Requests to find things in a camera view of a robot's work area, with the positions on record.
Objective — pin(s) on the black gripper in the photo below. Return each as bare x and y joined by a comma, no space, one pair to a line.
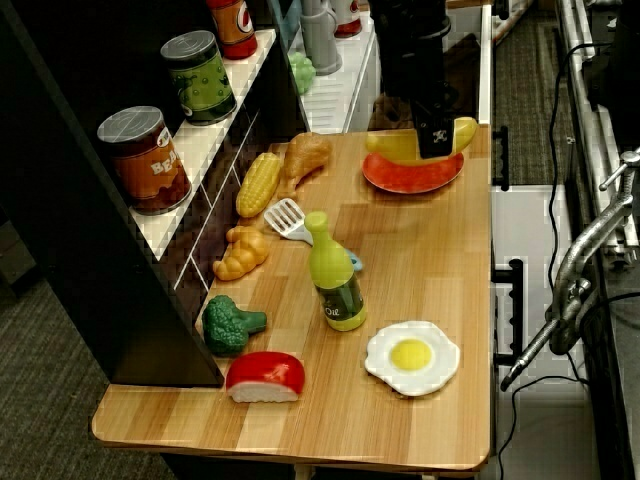
417,90

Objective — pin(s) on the yellow toy banana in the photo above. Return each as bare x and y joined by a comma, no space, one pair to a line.
390,147

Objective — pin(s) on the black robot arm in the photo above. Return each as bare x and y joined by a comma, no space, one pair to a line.
407,35

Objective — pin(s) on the red round plate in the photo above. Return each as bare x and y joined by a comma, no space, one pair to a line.
400,179

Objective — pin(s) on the brown toy chicken drumstick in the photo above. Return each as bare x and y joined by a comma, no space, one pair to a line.
305,155

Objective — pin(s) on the red white cup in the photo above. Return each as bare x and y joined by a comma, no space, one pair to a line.
347,17

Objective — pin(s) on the grey toy faucet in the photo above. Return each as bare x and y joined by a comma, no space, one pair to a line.
320,40

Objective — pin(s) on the green olive oil bottle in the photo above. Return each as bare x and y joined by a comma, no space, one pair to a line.
335,270

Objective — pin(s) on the yellow toy corn cob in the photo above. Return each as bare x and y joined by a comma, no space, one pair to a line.
257,185

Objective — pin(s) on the metal clamp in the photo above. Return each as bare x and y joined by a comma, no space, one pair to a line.
580,260

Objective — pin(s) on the orange toy croissant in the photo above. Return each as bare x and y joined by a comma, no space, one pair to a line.
245,252

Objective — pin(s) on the red ketchup bottle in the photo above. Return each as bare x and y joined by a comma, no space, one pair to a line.
232,27

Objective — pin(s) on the toy fried egg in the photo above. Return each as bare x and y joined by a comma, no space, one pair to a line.
430,370

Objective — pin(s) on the green peas can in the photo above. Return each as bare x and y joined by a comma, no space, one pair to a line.
200,80

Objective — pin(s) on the green toy broccoli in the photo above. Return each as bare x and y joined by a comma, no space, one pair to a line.
225,325

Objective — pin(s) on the red toy sushi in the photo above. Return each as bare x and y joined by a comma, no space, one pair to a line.
267,372

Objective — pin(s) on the orange beans can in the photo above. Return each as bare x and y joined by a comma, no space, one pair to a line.
145,165

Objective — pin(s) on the black shelf unit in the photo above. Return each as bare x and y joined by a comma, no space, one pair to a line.
75,225

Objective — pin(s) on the aluminium frame rail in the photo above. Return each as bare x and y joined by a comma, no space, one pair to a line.
580,100

